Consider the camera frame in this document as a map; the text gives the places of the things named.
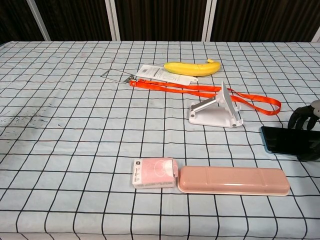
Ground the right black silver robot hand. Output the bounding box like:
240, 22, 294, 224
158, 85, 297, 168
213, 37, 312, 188
287, 99, 320, 162

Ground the black smartphone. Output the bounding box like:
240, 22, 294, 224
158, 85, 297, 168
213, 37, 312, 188
260, 126, 320, 156

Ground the white folding phone stand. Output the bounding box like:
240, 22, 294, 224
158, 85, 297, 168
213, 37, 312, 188
187, 80, 244, 129

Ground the pink pencil case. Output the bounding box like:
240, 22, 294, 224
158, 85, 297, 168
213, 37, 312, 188
177, 165, 291, 197

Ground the yellow banana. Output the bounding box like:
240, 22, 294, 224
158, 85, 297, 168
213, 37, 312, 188
163, 58, 222, 76

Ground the white printed packaging card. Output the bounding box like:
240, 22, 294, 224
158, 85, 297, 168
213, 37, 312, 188
136, 64, 199, 84

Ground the pink tissue pack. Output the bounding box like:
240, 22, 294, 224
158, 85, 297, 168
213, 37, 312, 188
132, 157, 179, 190

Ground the clear badge holder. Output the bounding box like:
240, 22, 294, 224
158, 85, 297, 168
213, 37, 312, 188
100, 69, 136, 85

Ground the white black checkered tablecloth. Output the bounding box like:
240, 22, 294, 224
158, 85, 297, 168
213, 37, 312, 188
0, 40, 320, 240

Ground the white partition frame post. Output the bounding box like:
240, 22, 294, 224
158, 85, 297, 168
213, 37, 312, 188
311, 24, 320, 43
26, 0, 52, 42
201, 0, 217, 42
104, 0, 121, 42

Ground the orange lanyard strap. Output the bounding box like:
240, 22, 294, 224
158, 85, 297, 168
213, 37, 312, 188
129, 77, 282, 117

